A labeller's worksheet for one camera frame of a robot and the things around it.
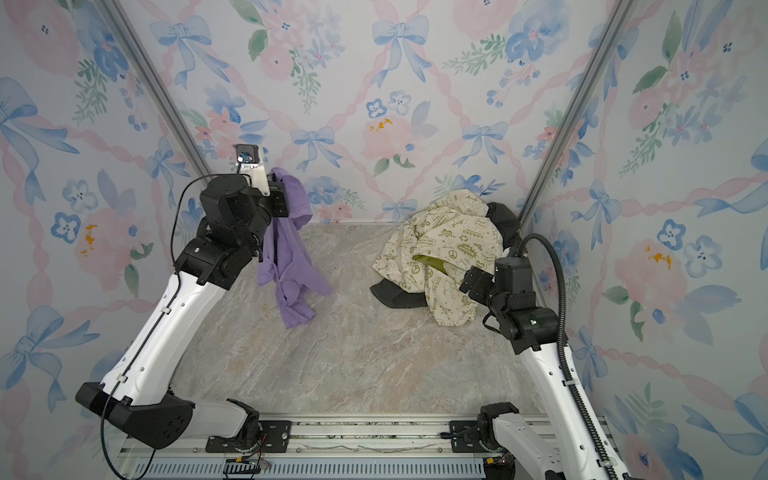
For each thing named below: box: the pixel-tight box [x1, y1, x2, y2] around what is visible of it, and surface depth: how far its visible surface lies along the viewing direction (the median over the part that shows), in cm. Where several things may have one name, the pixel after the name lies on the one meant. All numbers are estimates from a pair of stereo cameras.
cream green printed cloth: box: [372, 189, 504, 327], surface depth 103 cm
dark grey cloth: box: [370, 278, 428, 308], surface depth 100 cm
